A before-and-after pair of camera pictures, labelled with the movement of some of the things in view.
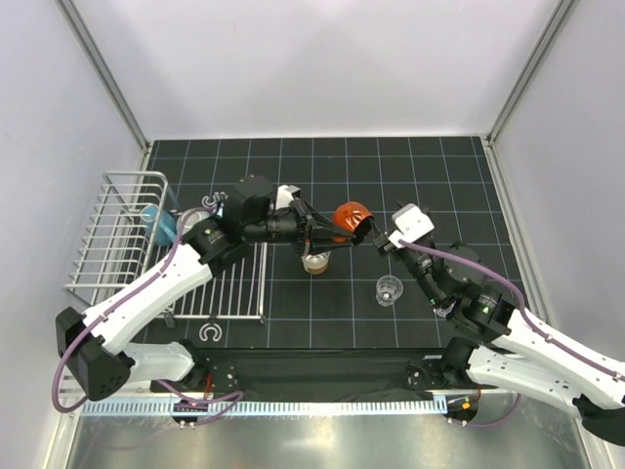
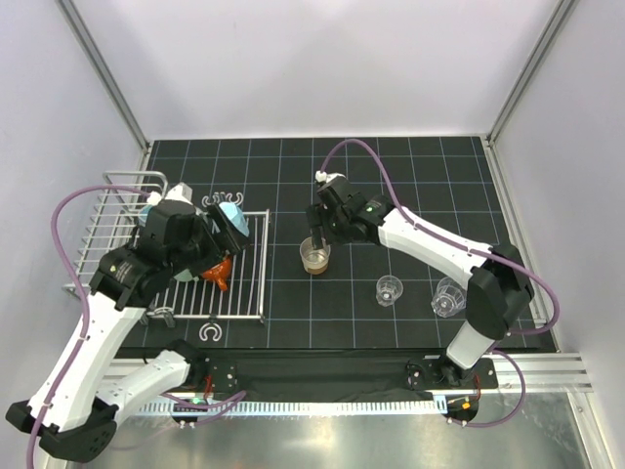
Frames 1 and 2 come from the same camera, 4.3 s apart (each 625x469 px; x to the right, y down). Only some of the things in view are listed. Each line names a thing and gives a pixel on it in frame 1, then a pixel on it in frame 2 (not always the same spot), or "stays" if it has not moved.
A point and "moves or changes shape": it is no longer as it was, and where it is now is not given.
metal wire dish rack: (115, 249) stays
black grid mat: (354, 296) stays
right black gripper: (382, 242) to (317, 215)
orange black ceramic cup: (354, 217) moves or changes shape
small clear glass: (389, 289) stays
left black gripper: (325, 225) to (223, 244)
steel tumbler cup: (315, 264) stays
